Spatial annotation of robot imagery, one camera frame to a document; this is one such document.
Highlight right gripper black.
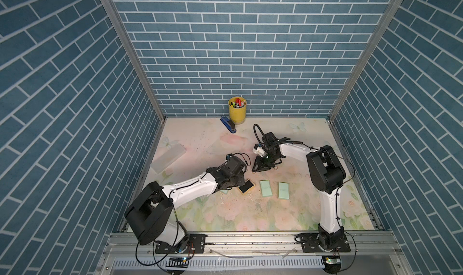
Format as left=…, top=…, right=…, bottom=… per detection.
left=251, top=153, right=279, bottom=171

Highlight tan box base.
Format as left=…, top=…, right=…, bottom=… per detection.
left=238, top=180, right=255, bottom=194

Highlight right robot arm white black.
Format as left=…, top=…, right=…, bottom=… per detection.
left=252, top=124, right=346, bottom=252

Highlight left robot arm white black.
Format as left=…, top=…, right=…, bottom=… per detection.
left=124, top=154, right=249, bottom=250

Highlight blue stapler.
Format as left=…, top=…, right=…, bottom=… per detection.
left=220, top=116, right=236, bottom=134

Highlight yellow pen cup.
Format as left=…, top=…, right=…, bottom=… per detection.
left=228, top=97, right=247, bottom=124

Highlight markers in cup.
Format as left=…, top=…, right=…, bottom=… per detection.
left=230, top=98, right=246, bottom=109

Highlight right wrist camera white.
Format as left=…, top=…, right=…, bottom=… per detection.
left=253, top=144, right=267, bottom=157

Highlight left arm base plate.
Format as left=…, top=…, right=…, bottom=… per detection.
left=154, top=233, right=207, bottom=254

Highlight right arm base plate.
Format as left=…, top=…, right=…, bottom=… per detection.
left=294, top=232, right=351, bottom=253

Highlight aluminium front rail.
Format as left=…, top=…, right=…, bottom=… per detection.
left=96, top=230, right=412, bottom=275

